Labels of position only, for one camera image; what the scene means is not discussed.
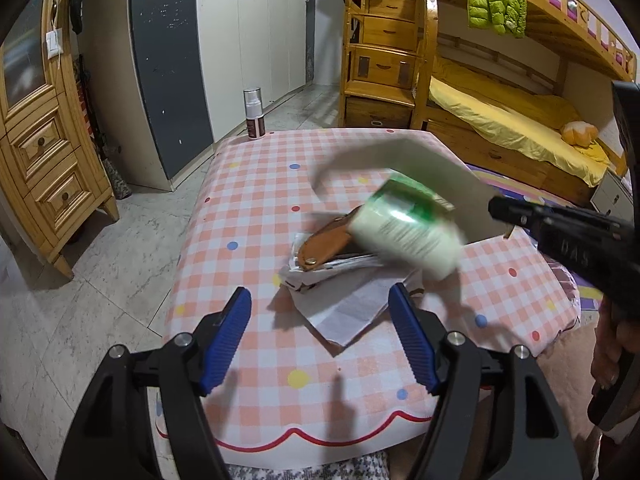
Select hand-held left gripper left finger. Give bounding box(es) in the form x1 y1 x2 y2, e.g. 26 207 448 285
55 287 252 480

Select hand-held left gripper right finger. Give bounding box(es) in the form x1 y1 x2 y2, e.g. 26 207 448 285
388 284 583 480

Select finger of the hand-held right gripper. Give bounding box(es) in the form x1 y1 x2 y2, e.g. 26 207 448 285
487 194 547 241

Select grey cardboard piece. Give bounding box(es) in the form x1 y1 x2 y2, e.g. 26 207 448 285
310 139 516 247

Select white green medicine box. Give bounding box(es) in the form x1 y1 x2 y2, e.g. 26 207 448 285
350 170 463 282

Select person's right hand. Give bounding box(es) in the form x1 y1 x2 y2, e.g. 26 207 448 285
590 297 627 393

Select grey nightstand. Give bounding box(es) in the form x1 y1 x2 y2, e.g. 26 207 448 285
590 167 634 219

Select white paper sheet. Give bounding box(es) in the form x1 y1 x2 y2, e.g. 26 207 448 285
292 272 426 349

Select yellow bedsheet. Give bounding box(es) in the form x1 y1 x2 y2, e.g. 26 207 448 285
429 57 614 189

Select orange plush pillow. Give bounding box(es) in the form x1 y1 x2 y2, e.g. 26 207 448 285
560 120 600 149

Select brown leather sheath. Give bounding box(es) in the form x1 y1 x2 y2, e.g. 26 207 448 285
295 203 371 272

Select pink checked tablecloth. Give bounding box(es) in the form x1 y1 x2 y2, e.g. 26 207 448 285
155 127 582 466

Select houndstooth cushion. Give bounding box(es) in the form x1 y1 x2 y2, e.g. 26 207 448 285
227 452 391 480

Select wooden bunk bed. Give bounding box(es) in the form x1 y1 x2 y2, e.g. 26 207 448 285
410 0 640 206

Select wooden stair drawers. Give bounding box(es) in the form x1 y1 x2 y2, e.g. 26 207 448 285
340 0 437 131

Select grey patterned bag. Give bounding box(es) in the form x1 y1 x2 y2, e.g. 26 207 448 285
102 160 133 200

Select small spray bottle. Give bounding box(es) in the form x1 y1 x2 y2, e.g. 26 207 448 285
243 87 266 140

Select wooden cabinet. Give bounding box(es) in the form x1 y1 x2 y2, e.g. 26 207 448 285
0 0 121 281

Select dark leaning stick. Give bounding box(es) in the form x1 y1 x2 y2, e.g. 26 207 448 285
75 55 109 161

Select white grey wardrobe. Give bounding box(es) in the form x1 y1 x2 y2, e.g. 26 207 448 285
127 0 316 194

